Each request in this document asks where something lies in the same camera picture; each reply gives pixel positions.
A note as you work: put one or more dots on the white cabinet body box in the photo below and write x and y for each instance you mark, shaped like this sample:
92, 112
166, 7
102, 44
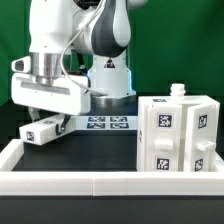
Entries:
187, 102

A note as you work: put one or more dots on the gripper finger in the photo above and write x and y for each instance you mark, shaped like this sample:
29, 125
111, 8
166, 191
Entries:
34, 114
60, 129

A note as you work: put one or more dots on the white U-shaped fence frame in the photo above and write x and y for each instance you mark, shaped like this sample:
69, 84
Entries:
103, 183

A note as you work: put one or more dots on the white door panel with knob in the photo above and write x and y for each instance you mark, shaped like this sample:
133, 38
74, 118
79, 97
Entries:
163, 131

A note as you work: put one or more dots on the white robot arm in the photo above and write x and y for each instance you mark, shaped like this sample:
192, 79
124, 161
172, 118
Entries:
40, 80

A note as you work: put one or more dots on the white cabinet top block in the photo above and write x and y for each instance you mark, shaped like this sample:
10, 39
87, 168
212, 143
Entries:
46, 130

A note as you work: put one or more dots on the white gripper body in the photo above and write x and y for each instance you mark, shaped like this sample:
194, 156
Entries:
64, 96

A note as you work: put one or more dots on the white marker base plate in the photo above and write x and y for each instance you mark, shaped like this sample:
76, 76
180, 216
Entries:
106, 122

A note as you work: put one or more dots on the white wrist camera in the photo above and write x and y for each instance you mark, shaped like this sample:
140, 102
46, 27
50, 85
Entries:
22, 65

